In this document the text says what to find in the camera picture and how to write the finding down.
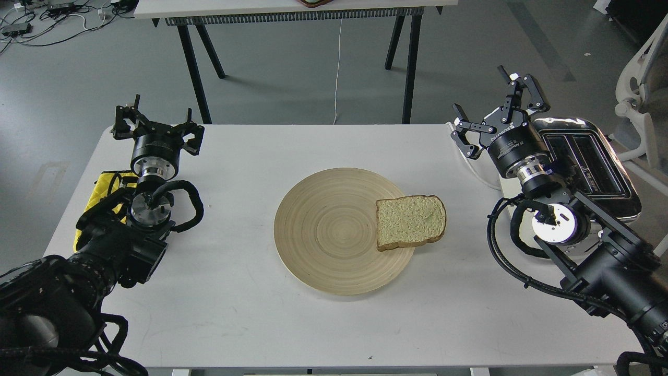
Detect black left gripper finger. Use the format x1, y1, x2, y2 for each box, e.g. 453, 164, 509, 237
111, 95, 152, 140
173, 109, 205, 156

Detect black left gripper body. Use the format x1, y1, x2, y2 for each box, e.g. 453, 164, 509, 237
130, 125, 184, 178

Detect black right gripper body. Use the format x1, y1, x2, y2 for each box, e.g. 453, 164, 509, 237
486, 107, 558, 183

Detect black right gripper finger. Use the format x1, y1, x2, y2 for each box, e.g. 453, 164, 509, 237
451, 104, 498, 160
497, 66, 551, 124

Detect slice of brown bread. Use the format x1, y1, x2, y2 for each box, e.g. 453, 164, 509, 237
375, 195, 447, 252

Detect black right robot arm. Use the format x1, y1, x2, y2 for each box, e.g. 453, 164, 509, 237
451, 66, 667, 375

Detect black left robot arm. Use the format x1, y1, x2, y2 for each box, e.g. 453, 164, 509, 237
1, 101, 205, 375

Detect white chrome toaster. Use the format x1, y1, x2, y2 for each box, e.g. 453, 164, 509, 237
510, 117, 642, 223

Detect white office chair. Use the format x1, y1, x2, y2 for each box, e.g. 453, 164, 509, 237
609, 16, 667, 185

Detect white table with black legs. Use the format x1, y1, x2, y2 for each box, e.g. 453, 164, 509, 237
133, 1, 458, 124

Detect round bamboo plate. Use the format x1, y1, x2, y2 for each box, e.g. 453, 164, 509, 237
273, 168, 414, 296

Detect brown object on back table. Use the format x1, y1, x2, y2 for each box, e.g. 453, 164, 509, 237
298, 0, 332, 8

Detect white toaster power cable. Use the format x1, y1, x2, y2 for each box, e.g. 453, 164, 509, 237
446, 122, 503, 191

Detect cables and adapters on floor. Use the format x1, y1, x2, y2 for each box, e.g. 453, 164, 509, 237
0, 0, 139, 55

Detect white hanging cable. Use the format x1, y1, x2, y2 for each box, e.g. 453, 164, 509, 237
332, 19, 343, 125

